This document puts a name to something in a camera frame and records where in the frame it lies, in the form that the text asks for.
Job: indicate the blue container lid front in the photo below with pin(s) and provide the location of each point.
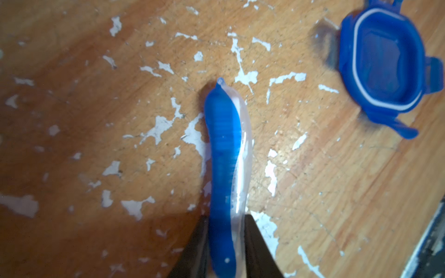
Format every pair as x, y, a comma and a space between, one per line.
383, 64

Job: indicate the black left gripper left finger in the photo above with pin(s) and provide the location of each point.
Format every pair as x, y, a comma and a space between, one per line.
193, 260

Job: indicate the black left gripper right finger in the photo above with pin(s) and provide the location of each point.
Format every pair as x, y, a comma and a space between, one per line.
259, 261

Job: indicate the blue toothbrush case front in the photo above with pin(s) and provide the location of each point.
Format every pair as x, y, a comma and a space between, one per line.
231, 141

